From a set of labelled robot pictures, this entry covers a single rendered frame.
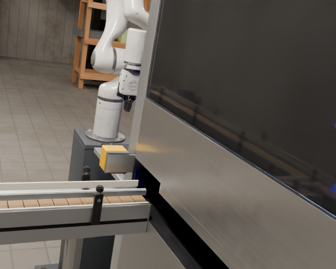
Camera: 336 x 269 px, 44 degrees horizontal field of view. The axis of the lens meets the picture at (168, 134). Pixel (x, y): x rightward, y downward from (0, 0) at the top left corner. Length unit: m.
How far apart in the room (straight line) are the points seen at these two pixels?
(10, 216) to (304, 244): 0.71
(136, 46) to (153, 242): 0.79
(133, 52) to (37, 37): 8.47
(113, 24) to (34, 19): 8.16
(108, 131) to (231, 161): 1.14
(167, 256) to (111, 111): 0.94
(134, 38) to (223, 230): 0.97
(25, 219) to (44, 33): 9.08
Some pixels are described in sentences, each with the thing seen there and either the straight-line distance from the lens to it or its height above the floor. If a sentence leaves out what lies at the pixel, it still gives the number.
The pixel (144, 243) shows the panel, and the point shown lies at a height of 0.81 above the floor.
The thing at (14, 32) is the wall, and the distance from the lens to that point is 10.03.
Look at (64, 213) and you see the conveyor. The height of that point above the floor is 0.92.
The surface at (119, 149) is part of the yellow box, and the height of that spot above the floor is 1.03.
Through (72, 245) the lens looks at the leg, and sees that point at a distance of 1.25.
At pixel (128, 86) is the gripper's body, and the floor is 1.16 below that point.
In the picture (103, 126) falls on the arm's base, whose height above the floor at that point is 0.92.
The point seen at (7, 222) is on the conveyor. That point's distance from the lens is 1.13.
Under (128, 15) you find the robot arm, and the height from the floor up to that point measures 1.43.
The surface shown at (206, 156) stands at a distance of 0.96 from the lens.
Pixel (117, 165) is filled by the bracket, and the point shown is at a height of 0.99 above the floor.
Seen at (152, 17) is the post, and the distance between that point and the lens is 1.28.
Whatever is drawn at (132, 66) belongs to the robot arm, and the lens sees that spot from 1.67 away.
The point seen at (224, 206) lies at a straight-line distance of 0.90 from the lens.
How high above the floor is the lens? 1.46
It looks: 16 degrees down
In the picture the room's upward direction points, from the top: 10 degrees clockwise
